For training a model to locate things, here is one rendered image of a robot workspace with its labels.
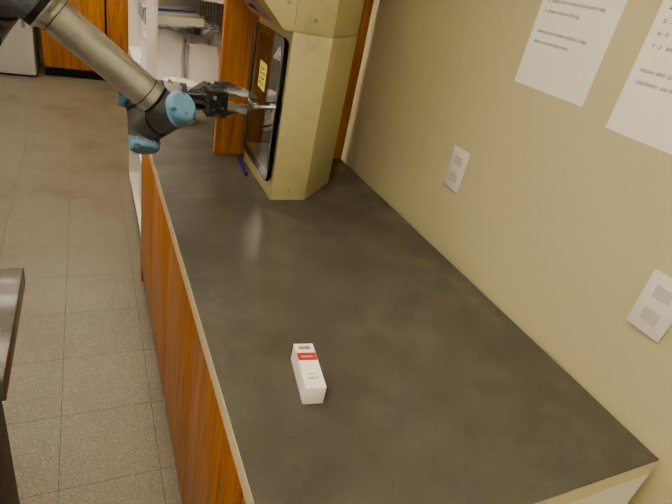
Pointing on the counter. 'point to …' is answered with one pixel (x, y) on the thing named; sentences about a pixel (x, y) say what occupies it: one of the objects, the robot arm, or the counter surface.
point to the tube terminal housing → (311, 96)
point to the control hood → (280, 12)
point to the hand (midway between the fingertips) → (251, 101)
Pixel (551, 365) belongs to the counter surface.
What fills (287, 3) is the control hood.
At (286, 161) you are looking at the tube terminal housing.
